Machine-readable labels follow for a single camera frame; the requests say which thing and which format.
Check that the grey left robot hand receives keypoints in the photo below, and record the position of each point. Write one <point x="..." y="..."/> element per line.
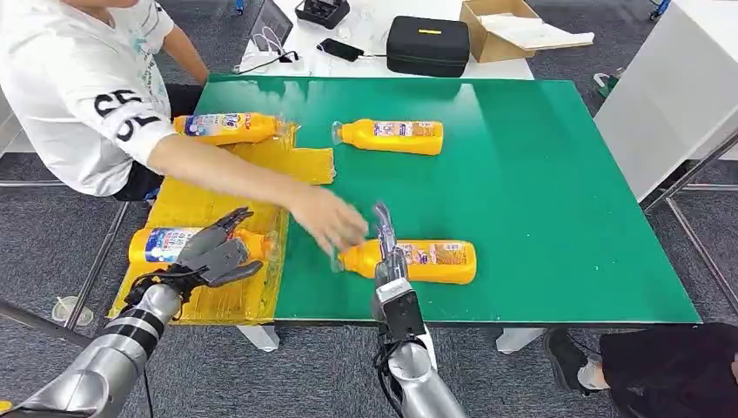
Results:
<point x="222" y="256"/>

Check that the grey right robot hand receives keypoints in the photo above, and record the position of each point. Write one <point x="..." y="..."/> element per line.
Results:
<point x="392" y="266"/>

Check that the person's right hand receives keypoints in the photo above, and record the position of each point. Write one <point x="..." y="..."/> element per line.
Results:
<point x="326" y="219"/>

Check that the orange drink bottle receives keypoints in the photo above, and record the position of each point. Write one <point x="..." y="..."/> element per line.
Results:
<point x="230" y="134"/>
<point x="392" y="144"/>
<point x="444" y="268"/>
<point x="155" y="245"/>

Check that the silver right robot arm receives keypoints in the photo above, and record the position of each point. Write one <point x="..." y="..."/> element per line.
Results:
<point x="421" y="386"/>

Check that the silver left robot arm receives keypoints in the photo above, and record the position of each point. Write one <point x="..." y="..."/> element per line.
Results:
<point x="115" y="352"/>

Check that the yellow plastic sheet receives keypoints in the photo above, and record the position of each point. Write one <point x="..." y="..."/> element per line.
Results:
<point x="311" y="164"/>

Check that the white table leg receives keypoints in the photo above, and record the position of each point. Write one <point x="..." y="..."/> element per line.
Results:
<point x="518" y="340"/>
<point x="259" y="339"/>

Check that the clear plastic cup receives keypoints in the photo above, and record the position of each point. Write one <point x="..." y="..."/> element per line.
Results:
<point x="72" y="311"/>

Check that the green table mat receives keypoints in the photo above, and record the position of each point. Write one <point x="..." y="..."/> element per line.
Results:
<point x="548" y="202"/>

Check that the black phone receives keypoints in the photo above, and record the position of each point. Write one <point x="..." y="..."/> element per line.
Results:
<point x="341" y="49"/>

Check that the black white shoe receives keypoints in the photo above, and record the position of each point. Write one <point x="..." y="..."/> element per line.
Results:
<point x="562" y="357"/>

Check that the black zip case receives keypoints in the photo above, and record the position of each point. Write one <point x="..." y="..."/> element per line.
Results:
<point x="429" y="55"/>

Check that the dark grey laptop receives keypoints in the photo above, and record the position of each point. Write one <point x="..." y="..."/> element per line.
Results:
<point x="271" y="23"/>

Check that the black plastic tray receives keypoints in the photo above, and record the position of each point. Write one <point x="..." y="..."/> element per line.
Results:
<point x="323" y="11"/>

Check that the blue wheel caster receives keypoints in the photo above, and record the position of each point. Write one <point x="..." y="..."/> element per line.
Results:
<point x="659" y="7"/>
<point x="239" y="6"/>

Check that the person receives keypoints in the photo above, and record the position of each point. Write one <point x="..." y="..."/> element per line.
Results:
<point x="69" y="75"/>
<point x="669" y="369"/>

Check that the brown cardboard box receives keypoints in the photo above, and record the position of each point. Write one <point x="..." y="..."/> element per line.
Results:
<point x="490" y="46"/>

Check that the white foam sheet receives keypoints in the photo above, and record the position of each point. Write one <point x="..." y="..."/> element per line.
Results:
<point x="536" y="32"/>

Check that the green white bag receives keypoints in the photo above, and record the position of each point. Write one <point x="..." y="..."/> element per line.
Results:
<point x="608" y="86"/>

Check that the white board panel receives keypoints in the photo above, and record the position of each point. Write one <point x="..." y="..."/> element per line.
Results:
<point x="674" y="86"/>

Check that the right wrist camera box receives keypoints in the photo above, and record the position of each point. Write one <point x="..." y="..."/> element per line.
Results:
<point x="403" y="317"/>

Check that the grey metal frame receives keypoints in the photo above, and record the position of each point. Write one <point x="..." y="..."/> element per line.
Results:
<point x="40" y="321"/>
<point x="715" y="187"/>

